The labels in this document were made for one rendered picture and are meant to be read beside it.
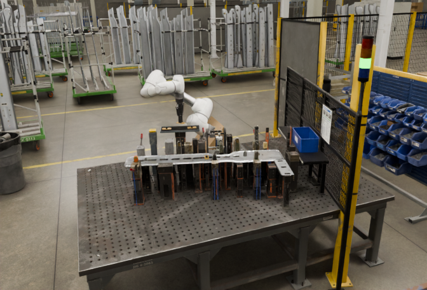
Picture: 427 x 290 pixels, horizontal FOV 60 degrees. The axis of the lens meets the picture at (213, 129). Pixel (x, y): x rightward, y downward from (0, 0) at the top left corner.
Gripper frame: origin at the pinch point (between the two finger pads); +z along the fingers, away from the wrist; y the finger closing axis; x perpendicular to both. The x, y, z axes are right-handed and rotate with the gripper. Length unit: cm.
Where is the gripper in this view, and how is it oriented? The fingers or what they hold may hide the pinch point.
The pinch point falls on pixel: (180, 118)
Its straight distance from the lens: 349.0
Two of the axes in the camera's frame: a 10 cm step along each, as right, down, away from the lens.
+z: 0.2, 9.4, 3.4
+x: 9.4, 1.0, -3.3
